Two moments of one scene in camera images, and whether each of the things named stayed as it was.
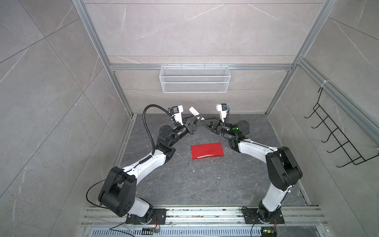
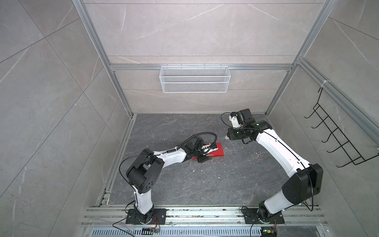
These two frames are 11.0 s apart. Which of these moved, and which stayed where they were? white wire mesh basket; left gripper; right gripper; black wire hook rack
Moved: right gripper; left gripper
Stayed: black wire hook rack; white wire mesh basket
